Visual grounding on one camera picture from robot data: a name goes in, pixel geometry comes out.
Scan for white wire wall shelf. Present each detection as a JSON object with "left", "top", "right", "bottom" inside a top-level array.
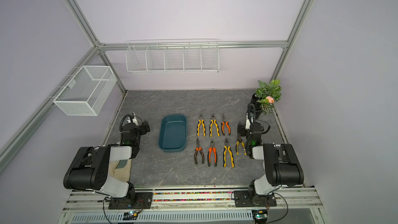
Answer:
[{"left": 125, "top": 39, "right": 220, "bottom": 74}]

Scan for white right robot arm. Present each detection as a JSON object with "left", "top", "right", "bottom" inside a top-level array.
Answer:
[{"left": 237, "top": 122, "right": 304, "bottom": 204}]

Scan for orange black long nose pliers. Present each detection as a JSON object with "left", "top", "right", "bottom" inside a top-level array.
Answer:
[{"left": 194, "top": 138, "right": 205, "bottom": 164}]

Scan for teal plastic storage box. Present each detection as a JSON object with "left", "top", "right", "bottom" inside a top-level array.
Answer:
[{"left": 159, "top": 114, "right": 188, "bottom": 152}]

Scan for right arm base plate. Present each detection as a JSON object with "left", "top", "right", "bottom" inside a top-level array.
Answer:
[{"left": 231, "top": 190, "right": 277, "bottom": 208}]

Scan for white mesh wall basket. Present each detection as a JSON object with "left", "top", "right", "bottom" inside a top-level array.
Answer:
[{"left": 53, "top": 65, "right": 117, "bottom": 116}]

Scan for orange black combination pliers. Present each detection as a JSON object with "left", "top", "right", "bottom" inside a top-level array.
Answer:
[{"left": 207, "top": 139, "right": 218, "bottom": 167}]

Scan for yellow black long nose pliers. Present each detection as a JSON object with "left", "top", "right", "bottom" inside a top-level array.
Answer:
[{"left": 235, "top": 133, "right": 247, "bottom": 155}]

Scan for black vase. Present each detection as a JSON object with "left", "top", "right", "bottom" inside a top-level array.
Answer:
[{"left": 247, "top": 94, "right": 263, "bottom": 120}]

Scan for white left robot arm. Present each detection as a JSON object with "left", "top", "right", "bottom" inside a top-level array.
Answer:
[{"left": 63, "top": 120, "right": 150, "bottom": 202}]

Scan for green plant with pink flower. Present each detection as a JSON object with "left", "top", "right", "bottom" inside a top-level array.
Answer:
[{"left": 255, "top": 79, "right": 282, "bottom": 114}]

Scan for beige work glove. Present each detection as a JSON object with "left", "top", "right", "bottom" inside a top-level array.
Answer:
[{"left": 108, "top": 159, "right": 132, "bottom": 182}]

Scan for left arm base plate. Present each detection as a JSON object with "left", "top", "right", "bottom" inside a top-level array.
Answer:
[{"left": 108, "top": 192, "right": 153, "bottom": 210}]

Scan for large yellow black pliers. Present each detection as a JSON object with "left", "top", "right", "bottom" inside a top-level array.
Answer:
[{"left": 209, "top": 114, "right": 220, "bottom": 137}]

